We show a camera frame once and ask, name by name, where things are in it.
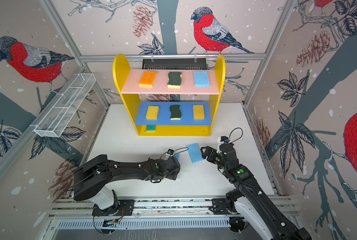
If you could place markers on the dark green scrub sponge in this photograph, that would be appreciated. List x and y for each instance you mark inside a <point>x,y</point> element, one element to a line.
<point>175,112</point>
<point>174,80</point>

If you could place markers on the white wire mesh basket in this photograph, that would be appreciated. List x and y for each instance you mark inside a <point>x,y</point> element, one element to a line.
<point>67,103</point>

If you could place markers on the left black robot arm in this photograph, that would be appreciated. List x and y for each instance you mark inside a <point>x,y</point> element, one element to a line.
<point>91,178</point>

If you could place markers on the yellow sponge front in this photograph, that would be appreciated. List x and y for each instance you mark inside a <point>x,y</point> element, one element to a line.
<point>198,112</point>

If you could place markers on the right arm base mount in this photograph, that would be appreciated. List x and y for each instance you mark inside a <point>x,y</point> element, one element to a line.
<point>226,205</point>

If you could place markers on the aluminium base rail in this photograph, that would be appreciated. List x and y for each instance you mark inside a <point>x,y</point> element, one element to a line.
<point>143,207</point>

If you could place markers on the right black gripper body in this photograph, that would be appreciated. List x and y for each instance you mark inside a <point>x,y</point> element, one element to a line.
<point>223,166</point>

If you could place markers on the yellow shelf with coloured boards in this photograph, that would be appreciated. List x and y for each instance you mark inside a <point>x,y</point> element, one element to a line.
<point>127,84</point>

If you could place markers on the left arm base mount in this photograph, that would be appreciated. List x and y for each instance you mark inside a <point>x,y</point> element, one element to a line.
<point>120,208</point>

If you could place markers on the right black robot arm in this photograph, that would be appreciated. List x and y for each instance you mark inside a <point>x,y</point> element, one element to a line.
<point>249,200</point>

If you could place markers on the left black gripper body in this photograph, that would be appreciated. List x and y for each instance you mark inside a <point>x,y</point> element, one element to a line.
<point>172,176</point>

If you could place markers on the dark green scrub sponge front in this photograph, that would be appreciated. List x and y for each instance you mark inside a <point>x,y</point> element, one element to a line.
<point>174,80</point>

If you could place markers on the black vent grille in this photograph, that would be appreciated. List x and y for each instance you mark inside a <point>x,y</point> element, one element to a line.
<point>174,64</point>

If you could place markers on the orange topped yellow sponge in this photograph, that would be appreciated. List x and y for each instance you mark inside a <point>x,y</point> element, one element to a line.
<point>147,79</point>

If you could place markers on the green topped yellow sponge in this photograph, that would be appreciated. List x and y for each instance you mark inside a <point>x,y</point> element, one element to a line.
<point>150,128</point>

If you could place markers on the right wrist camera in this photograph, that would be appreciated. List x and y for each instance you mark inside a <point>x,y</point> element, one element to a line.
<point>222,140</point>

